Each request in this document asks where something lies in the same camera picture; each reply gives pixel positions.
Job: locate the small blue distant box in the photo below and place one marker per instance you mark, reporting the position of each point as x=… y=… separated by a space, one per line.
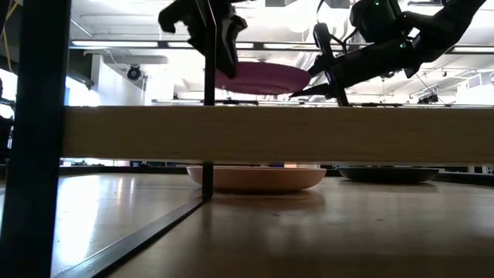
x=277 y=165

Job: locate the purple plate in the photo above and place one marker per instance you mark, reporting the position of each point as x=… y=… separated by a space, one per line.
x=266 y=79

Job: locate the long ceiling light strip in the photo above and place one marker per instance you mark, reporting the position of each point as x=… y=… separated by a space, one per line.
x=116 y=43

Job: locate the white air conditioning unit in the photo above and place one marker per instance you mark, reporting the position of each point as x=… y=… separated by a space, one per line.
x=476 y=90

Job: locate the black ceiling projector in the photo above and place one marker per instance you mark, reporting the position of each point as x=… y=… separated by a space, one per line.
x=428 y=99

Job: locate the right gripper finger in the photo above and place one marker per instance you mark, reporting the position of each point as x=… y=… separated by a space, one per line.
x=319 y=65
x=318 y=91

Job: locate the black plate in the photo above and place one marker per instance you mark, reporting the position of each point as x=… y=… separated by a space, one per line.
x=388 y=175

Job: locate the dark equipment stand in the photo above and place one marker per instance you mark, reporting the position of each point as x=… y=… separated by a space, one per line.
x=5 y=131

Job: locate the pink plate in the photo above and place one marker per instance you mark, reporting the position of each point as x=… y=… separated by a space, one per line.
x=256 y=178

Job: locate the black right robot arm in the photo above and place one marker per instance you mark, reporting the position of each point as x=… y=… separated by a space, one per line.
x=436 y=31

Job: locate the short ceiling light strip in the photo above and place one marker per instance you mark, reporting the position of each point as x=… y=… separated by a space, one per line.
x=179 y=44

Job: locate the round black ceiling camera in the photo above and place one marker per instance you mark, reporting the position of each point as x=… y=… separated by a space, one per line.
x=134 y=72

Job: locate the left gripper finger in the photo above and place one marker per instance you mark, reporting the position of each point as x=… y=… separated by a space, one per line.
x=229 y=62

